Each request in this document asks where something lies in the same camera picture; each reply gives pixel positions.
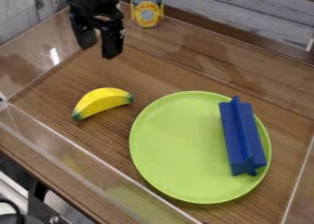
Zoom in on black cable lower left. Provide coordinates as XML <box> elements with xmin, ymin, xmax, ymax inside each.
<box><xmin>0</xmin><ymin>198</ymin><xmax>26</xmax><ymax>224</ymax></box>

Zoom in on blue star-shaped block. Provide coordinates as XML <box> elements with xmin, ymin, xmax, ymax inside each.
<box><xmin>218</xmin><ymin>96</ymin><xmax>267</xmax><ymax>176</ymax></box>

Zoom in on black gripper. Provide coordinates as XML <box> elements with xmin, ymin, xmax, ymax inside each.
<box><xmin>67</xmin><ymin>0</ymin><xmax>126</xmax><ymax>60</ymax></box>

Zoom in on clear acrylic front wall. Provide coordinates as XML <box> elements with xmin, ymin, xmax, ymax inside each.
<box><xmin>0</xmin><ymin>102</ymin><xmax>202</xmax><ymax>224</ymax></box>

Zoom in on yellow labelled tin can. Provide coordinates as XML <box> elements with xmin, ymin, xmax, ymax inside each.
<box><xmin>130</xmin><ymin>0</ymin><xmax>164</xmax><ymax>28</ymax></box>

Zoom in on yellow toy banana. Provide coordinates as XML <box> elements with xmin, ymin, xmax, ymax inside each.
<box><xmin>71</xmin><ymin>87</ymin><xmax>134</xmax><ymax>121</ymax></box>

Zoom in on green round plate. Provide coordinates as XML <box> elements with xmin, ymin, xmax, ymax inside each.
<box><xmin>128</xmin><ymin>91</ymin><xmax>271</xmax><ymax>204</ymax></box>

